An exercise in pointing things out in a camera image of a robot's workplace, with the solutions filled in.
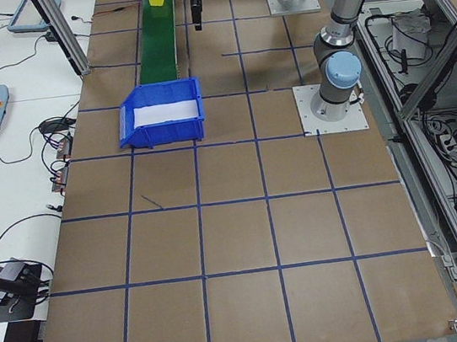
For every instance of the small grey box device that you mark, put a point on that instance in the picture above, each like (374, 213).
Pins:
(12, 270)

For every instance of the blue plastic storage bin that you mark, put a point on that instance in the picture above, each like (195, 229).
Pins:
(164, 135)

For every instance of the aluminium extrusion post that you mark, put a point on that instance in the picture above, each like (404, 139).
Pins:
(64, 36)

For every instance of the white power strip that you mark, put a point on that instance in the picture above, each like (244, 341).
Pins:
(448, 144)

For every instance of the small circuit board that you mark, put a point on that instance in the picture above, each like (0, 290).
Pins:
(64, 148)
(61, 180)

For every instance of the white crumpled bag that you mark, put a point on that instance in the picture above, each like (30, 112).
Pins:
(408, 39)

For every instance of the small grey bracket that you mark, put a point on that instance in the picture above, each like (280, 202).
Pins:
(450, 267)

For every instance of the green conveyor belt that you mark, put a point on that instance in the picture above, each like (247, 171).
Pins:
(156, 49)

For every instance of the black device on table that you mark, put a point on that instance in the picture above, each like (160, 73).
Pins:
(1, 313)

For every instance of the light blue teach pendant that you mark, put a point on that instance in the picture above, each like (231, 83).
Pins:
(19, 17)

